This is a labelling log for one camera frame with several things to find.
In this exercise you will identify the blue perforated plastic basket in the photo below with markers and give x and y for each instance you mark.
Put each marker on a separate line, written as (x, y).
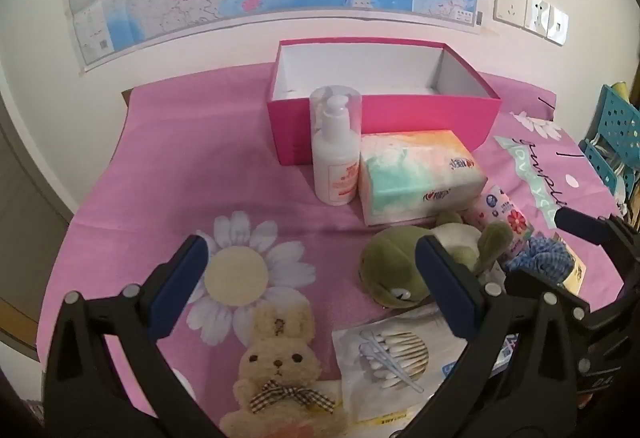
(617, 122)

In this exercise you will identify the pastel tissue pack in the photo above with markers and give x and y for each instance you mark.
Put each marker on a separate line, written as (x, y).
(410, 172)

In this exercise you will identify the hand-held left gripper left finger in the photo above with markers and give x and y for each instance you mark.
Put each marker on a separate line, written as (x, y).
(175, 283)

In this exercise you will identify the pink daisy print bedsheet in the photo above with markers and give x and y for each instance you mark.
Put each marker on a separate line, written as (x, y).
(200, 167)

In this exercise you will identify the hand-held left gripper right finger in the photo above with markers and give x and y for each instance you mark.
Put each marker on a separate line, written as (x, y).
(445, 288)

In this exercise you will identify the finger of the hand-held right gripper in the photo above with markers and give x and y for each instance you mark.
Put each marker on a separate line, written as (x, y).
(580, 224)
(525, 280)

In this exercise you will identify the cotton swab bag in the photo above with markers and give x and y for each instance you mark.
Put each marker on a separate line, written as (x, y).
(395, 353)

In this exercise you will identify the white wall socket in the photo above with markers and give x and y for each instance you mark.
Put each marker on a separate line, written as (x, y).
(510, 2)

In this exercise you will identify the beige wooden door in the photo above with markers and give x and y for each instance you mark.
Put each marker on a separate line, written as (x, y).
(20, 218)

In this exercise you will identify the blue scrunchie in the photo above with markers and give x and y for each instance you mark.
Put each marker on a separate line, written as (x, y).
(542, 258)

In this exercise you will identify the floral pocket tissue packet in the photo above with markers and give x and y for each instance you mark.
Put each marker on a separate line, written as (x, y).
(505, 218)

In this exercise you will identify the green frog plush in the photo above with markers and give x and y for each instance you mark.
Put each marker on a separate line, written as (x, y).
(390, 263)

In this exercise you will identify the white lotion pump bottle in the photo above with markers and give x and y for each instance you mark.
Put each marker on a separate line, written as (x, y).
(335, 152)

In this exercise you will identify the pink cardboard box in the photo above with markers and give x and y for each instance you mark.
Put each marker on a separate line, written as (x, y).
(380, 122)

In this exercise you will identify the beige bunny plush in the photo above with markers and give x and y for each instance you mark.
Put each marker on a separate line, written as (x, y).
(280, 363)

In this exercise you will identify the yellow roll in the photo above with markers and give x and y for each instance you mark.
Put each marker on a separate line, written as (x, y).
(621, 90)

